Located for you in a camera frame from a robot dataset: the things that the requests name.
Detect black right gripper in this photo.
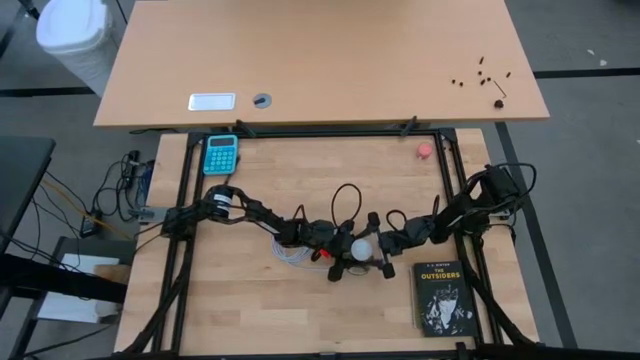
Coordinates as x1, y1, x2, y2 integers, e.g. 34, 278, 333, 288
373, 217, 437, 280

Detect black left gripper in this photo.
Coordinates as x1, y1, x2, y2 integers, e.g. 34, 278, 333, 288
292, 212, 381, 282

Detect white lightbulb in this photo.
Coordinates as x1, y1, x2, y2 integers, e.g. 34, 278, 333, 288
349, 238, 374, 262

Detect brushed metal lamp socket base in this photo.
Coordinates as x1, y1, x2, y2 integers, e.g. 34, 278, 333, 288
344, 257, 376, 277

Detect black The Outsiders book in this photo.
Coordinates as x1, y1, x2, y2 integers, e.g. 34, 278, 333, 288
410, 258, 480, 337

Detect teal calculator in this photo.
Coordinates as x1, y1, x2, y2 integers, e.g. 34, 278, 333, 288
202, 134, 240, 176

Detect light wooden desk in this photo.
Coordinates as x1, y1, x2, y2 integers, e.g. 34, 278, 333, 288
93, 0, 551, 129

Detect white rectangular plate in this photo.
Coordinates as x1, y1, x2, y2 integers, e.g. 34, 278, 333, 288
187, 92, 237, 112

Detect black power adapter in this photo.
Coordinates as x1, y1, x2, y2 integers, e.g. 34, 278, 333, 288
79, 213, 100, 239

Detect white paper sheet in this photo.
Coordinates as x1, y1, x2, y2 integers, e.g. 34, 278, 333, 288
37, 253, 121, 324

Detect black metal stand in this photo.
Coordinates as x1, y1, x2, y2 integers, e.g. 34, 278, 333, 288
0, 234, 129, 360

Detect black side table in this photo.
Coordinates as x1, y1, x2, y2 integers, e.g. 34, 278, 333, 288
0, 135, 56, 251

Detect white trash bin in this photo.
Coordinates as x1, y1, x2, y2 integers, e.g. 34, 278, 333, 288
35, 0, 119, 97

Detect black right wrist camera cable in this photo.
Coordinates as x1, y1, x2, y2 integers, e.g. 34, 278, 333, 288
386, 208, 409, 232

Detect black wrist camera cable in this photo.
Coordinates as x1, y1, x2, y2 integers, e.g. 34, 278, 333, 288
386, 208, 409, 232
331, 183, 362, 226

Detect black left wrist camera cable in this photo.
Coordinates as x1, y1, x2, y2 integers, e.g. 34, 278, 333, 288
331, 183, 362, 226

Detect white power cord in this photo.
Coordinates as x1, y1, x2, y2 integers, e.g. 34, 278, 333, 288
271, 234, 331, 271

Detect black aluminium frame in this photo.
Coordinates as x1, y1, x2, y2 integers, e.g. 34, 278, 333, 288
117, 127, 544, 360

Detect grey metal bracket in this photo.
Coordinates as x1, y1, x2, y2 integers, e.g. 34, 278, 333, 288
130, 207, 166, 225

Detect black floor cable bundle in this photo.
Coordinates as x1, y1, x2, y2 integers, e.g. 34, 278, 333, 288
92, 149, 156, 224

